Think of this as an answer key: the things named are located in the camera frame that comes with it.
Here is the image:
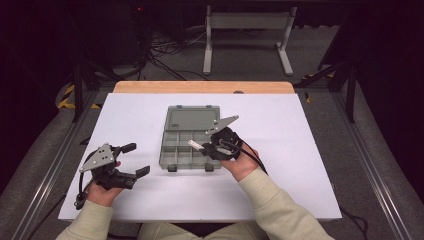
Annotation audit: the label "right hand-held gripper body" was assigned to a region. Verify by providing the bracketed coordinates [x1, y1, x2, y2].
[201, 114, 243, 162]

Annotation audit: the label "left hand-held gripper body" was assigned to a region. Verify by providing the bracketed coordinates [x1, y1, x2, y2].
[77, 142, 138, 191]

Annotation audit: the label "grey transparent compartment box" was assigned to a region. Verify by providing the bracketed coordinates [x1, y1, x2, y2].
[158, 105, 223, 173]

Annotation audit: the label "person's left hand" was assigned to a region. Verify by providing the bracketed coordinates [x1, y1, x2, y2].
[87, 181, 124, 208]

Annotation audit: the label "person's right hand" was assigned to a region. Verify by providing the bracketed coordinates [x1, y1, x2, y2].
[219, 143, 261, 183]

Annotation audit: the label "white board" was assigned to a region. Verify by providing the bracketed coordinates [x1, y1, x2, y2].
[58, 92, 343, 223]

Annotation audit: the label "wooden table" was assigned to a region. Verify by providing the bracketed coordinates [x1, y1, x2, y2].
[113, 80, 296, 95]

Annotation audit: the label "person's legs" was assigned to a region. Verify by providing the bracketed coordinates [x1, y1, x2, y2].
[137, 221, 271, 240]

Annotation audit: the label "yellow black hazard tape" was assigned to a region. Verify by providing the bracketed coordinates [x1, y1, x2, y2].
[56, 83, 102, 110]

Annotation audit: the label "black tripod stand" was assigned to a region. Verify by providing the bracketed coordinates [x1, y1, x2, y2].
[294, 9, 361, 124]
[64, 6, 118, 123]

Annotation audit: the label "grey metal stand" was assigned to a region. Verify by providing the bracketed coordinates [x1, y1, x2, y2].
[202, 4, 298, 77]

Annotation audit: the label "right hand-held gripper cable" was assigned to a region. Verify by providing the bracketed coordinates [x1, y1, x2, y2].
[220, 139, 269, 176]

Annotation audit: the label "hand-held gripper cable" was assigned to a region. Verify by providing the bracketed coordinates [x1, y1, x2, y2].
[220, 139, 269, 176]
[74, 171, 95, 211]

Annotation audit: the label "left hand-held gripper cable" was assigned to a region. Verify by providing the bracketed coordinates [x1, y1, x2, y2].
[74, 171, 95, 211]

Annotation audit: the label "aluminium floor rail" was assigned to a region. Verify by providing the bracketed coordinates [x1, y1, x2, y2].
[11, 90, 101, 240]
[331, 90, 416, 240]

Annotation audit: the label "black floor cables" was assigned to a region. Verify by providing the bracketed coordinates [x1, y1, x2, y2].
[146, 28, 209, 82]

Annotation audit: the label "black floor cable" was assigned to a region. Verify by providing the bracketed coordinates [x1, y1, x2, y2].
[339, 206, 370, 240]

